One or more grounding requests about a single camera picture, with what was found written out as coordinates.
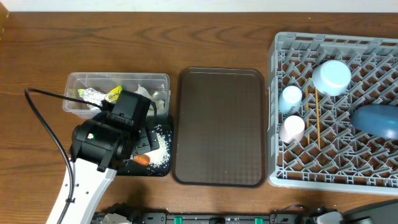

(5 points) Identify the orange carrot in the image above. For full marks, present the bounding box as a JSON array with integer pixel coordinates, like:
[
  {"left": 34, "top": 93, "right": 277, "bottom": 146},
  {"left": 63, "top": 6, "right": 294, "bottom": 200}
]
[{"left": 132, "top": 154, "right": 150, "bottom": 166}]

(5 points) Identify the brown serving tray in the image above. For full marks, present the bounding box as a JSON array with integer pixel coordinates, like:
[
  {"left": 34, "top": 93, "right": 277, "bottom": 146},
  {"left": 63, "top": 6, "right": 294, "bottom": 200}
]
[{"left": 171, "top": 67, "right": 267, "bottom": 188}]

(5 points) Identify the light blue cup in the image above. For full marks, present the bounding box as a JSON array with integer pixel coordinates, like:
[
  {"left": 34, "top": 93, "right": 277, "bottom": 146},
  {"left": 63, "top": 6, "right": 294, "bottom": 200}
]
[{"left": 278, "top": 85, "right": 302, "bottom": 114}]

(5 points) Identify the pink cup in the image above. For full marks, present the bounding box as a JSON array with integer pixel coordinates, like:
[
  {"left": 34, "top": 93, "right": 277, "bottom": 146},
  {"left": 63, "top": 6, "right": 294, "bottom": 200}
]
[{"left": 279, "top": 115, "right": 305, "bottom": 144}]

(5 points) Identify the light blue rice bowl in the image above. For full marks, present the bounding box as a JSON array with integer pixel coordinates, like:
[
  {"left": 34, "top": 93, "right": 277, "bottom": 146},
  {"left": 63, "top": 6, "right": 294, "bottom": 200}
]
[{"left": 312, "top": 60, "right": 351, "bottom": 96}]

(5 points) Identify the dark blue plate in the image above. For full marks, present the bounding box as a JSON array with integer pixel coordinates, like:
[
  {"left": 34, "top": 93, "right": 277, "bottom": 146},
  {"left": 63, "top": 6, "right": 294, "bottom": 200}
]
[{"left": 351, "top": 104, "right": 397, "bottom": 139}]

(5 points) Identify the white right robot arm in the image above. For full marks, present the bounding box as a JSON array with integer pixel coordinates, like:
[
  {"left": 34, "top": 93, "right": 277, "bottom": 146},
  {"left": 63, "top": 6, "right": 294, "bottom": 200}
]
[{"left": 305, "top": 199, "right": 397, "bottom": 224}]

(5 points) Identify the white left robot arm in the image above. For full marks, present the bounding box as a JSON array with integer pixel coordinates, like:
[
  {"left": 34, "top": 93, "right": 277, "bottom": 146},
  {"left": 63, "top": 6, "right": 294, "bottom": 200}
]
[{"left": 47, "top": 90, "right": 159, "bottom": 223}]

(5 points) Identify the black waste tray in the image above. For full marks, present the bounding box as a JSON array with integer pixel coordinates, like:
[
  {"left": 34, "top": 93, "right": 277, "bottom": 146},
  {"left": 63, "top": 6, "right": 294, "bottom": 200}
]
[{"left": 117, "top": 116, "right": 174, "bottom": 177}]

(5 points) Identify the grey dishwasher rack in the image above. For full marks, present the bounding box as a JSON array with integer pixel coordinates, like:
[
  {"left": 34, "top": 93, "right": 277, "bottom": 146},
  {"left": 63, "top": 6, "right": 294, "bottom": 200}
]
[{"left": 267, "top": 32, "right": 397, "bottom": 195}]

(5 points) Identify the yellow snack wrapper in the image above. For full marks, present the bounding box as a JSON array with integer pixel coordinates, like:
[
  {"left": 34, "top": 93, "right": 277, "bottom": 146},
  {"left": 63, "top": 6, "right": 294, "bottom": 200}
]
[{"left": 104, "top": 85, "right": 123, "bottom": 103}]

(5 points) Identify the crumpled white tissue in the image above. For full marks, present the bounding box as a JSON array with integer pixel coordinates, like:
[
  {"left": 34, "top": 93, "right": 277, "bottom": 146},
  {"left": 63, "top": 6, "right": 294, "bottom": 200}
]
[{"left": 135, "top": 85, "right": 165, "bottom": 115}]

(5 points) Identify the clear plastic bin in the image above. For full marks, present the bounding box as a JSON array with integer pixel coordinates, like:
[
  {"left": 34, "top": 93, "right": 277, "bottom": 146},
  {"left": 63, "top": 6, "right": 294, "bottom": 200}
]
[{"left": 64, "top": 72, "right": 170, "bottom": 118}]

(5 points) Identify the crumpled aluminium foil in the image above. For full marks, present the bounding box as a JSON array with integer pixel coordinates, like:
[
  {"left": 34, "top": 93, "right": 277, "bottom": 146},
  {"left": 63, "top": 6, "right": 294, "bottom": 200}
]
[{"left": 78, "top": 88, "right": 105, "bottom": 106}]

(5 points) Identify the spilled white rice pile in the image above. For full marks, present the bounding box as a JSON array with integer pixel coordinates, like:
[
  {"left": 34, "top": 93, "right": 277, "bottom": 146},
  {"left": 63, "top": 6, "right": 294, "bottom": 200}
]
[{"left": 146, "top": 124, "right": 172, "bottom": 169}]

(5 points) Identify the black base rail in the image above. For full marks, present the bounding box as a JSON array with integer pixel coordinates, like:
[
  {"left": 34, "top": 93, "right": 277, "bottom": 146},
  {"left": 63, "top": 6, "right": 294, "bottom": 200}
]
[{"left": 90, "top": 203, "right": 313, "bottom": 224}]

